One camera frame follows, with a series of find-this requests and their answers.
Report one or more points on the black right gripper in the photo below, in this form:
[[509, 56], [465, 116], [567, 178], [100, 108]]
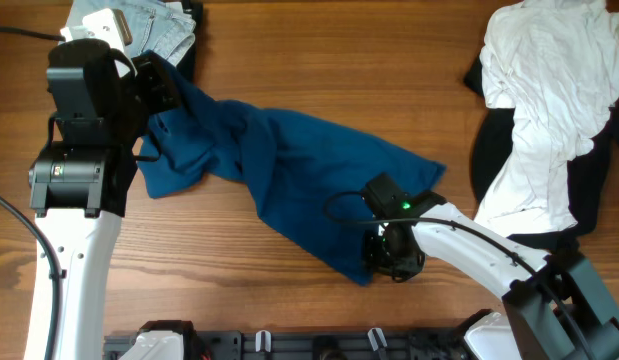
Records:
[[373, 259]]

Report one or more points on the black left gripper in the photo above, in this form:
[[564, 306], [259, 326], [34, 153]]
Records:
[[151, 72]]

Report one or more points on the dark blue t-shirt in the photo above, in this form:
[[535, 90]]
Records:
[[290, 162]]

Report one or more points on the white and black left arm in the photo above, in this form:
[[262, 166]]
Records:
[[79, 184]]

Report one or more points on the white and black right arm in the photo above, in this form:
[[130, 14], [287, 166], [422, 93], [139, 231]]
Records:
[[556, 306]]

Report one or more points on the folded black garment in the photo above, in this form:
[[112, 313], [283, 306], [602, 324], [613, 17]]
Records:
[[186, 66]]

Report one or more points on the folded light blue jeans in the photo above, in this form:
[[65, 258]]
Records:
[[154, 25]]

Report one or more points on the crumpled black garment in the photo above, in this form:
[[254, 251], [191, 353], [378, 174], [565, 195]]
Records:
[[586, 176]]

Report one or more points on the crumpled white shirt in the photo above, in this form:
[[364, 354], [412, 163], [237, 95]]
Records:
[[556, 65]]

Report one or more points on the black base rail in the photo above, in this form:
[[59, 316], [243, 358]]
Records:
[[418, 344]]

